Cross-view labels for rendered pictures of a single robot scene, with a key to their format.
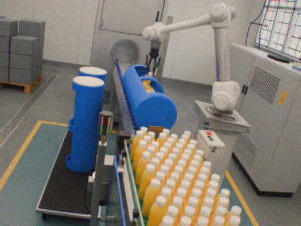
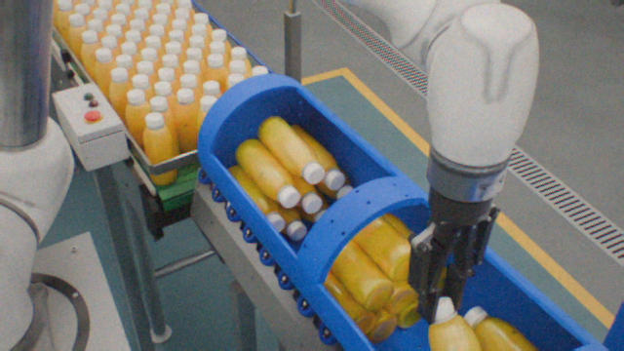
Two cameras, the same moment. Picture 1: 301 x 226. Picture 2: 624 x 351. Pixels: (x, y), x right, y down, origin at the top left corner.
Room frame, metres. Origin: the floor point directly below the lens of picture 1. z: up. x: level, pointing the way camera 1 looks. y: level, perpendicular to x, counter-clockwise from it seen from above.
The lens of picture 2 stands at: (2.92, -0.29, 1.94)
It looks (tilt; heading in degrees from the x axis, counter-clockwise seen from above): 39 degrees down; 162
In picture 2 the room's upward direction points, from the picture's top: 1 degrees clockwise
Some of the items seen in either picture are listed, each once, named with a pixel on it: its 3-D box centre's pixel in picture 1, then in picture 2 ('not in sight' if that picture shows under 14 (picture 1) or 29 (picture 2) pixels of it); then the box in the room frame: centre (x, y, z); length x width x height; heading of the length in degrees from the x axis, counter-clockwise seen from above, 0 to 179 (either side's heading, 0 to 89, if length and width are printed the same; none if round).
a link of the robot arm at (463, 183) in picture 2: (156, 44); (466, 164); (2.41, 0.07, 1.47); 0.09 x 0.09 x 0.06
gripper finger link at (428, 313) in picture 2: not in sight; (428, 300); (2.41, 0.04, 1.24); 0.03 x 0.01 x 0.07; 14
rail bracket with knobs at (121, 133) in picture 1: (123, 140); not in sight; (1.61, 0.13, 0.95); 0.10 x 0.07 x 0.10; 104
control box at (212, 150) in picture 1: (209, 144); (90, 125); (1.57, -0.39, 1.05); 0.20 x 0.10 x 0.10; 14
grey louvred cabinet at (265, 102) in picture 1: (256, 107); not in sight; (3.80, -1.45, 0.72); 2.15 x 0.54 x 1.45; 9
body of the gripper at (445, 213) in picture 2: (154, 52); (457, 211); (2.41, 0.07, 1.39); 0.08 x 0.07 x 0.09; 104
